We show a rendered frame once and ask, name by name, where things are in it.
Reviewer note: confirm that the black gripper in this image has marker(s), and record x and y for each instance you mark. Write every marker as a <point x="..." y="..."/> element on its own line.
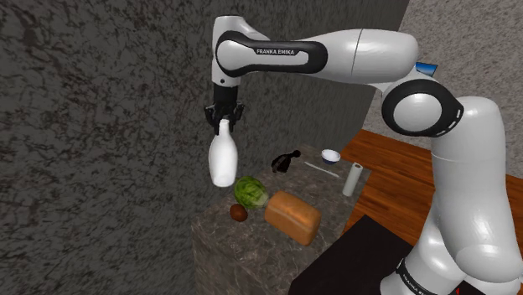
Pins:
<point x="225" y="97"/>

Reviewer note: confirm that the white bottle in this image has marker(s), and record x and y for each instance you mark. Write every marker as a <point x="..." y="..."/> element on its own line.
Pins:
<point x="223" y="160"/>

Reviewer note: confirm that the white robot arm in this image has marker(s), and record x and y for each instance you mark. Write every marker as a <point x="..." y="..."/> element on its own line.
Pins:
<point x="466" y="171"/>

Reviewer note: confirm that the black kitchen tool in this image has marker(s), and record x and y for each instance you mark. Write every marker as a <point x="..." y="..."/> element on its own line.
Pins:
<point x="283" y="161"/>

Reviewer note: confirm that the green lettuce head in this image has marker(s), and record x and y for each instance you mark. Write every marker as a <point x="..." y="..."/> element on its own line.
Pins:
<point x="250" y="192"/>

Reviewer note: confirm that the brown kiwi fruit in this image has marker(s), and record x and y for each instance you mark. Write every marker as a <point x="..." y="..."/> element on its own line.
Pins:
<point x="238" y="213"/>

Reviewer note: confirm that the white knife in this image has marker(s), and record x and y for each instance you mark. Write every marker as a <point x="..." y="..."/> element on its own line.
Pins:
<point x="321" y="169"/>

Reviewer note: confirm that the white bowl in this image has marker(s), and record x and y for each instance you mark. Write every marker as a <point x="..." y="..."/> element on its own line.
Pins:
<point x="330" y="156"/>

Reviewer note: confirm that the brown bread loaf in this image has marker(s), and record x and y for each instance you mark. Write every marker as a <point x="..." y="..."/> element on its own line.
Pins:
<point x="292" y="217"/>

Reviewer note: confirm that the white paper towel roll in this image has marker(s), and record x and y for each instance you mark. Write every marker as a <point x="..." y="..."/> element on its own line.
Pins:
<point x="352" y="179"/>

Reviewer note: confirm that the black robot stand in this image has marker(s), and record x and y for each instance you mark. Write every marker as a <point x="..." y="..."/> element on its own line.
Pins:
<point x="351" y="261"/>

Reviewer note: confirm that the blue object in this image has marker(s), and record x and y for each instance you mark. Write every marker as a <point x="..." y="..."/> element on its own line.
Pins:
<point x="427" y="68"/>

